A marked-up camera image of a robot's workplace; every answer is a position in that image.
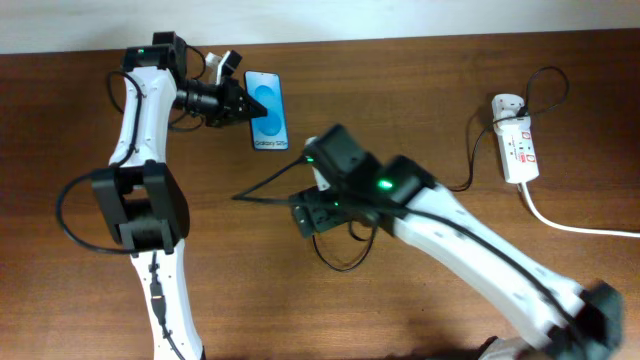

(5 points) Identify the blue Galaxy smartphone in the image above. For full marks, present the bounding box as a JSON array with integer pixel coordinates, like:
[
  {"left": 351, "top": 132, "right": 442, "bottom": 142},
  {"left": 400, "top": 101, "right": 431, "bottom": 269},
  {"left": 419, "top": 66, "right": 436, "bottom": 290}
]
[{"left": 244, "top": 71, "right": 289, "bottom": 151}]

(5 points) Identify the black charger cable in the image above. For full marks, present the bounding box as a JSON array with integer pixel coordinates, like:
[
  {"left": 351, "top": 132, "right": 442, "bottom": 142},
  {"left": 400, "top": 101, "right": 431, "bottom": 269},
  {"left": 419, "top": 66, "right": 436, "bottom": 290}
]
[{"left": 310, "top": 65, "right": 570, "bottom": 274}]

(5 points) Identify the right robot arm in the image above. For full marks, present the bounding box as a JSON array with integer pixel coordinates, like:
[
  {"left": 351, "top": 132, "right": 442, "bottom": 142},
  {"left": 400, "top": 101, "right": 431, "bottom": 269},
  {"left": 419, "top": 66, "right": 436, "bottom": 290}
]
[{"left": 290, "top": 125, "right": 624, "bottom": 360}]

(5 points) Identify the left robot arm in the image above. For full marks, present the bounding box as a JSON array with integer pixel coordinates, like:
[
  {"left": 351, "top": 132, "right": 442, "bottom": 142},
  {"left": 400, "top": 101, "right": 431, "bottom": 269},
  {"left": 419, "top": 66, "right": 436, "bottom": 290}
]
[{"left": 91, "top": 32, "right": 267, "bottom": 360}]

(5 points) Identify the white charger plug adapter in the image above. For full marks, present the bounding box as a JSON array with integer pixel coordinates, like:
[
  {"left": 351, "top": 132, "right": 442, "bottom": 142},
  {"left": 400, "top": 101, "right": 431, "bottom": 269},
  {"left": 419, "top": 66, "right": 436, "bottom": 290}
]
[{"left": 491, "top": 94, "right": 525, "bottom": 124}]

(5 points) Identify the white power strip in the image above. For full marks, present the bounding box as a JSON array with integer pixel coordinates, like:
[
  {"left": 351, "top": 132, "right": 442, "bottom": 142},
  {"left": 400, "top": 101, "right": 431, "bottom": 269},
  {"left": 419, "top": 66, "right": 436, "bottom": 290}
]
[{"left": 493, "top": 115, "right": 539, "bottom": 184}]

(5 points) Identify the white power strip cord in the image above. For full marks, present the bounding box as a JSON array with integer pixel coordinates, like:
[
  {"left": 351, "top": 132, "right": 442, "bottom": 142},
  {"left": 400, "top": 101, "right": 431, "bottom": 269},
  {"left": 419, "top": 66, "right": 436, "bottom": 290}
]
[{"left": 517, "top": 182, "right": 640, "bottom": 239}]

